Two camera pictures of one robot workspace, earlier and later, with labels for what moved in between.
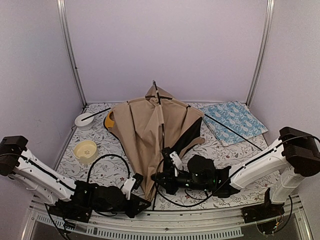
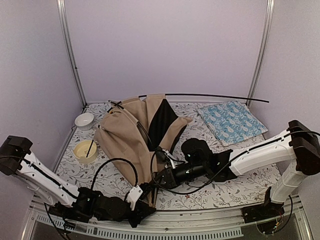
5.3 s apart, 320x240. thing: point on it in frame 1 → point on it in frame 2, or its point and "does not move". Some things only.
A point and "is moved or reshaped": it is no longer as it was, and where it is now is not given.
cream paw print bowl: (86, 151) does not move
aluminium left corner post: (63, 18) does not move
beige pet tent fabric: (147, 125) is moved or reshaped
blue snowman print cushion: (236, 116) does not move
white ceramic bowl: (86, 124) does not move
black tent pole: (159, 102) → (154, 191)
